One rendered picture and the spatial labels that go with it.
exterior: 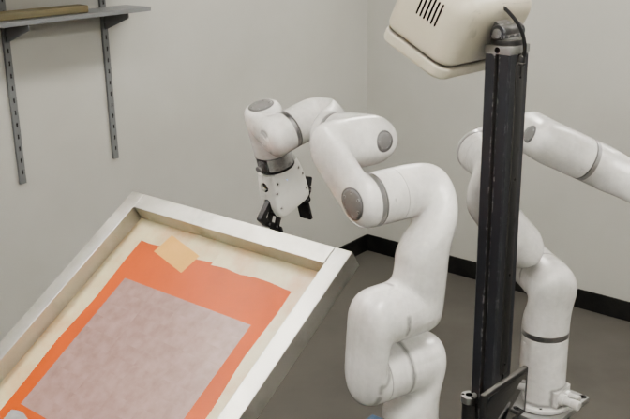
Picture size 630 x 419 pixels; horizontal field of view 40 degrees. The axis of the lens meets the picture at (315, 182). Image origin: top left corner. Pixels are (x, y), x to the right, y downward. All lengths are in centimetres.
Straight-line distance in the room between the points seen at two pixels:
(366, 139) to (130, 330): 59
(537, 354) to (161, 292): 76
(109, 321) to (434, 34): 80
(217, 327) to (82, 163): 247
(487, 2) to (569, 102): 337
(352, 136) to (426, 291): 27
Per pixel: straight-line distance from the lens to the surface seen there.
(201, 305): 161
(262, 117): 163
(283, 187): 173
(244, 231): 163
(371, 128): 138
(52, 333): 177
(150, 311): 166
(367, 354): 136
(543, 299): 176
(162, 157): 424
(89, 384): 163
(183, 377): 152
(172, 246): 175
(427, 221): 134
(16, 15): 354
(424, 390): 146
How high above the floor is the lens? 211
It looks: 17 degrees down
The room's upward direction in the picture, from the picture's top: 1 degrees counter-clockwise
